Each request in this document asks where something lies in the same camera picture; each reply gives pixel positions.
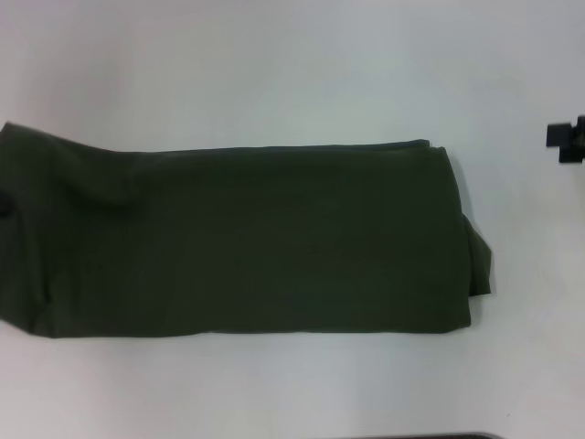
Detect dark green printed t-shirt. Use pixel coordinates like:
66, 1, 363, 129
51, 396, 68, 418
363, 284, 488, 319
0, 120, 494, 339

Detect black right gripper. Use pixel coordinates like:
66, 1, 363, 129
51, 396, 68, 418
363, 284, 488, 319
546, 114, 585, 165

